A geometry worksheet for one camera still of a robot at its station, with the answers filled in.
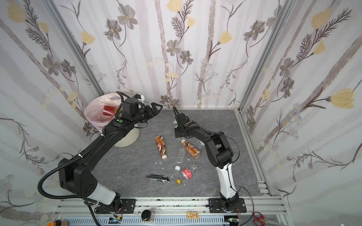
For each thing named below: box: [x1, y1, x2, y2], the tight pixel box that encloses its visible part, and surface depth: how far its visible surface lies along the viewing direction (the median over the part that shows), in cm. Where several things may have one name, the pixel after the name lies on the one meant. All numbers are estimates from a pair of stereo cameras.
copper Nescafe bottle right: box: [181, 138, 201, 159], surface depth 92 cm
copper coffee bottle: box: [155, 135, 168, 160], surface depth 95 cm
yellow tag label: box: [186, 211, 200, 219], surface depth 72 cm
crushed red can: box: [181, 168, 193, 180], surface depth 82 cm
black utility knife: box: [145, 173, 171, 184], surface depth 86 cm
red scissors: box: [253, 211, 272, 226], surface depth 72 cm
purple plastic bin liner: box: [84, 93, 122, 130], surface depth 90 cm
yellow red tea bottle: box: [102, 104, 118, 117], surface depth 91 cm
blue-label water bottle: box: [196, 140, 206, 149], surface depth 97 cm
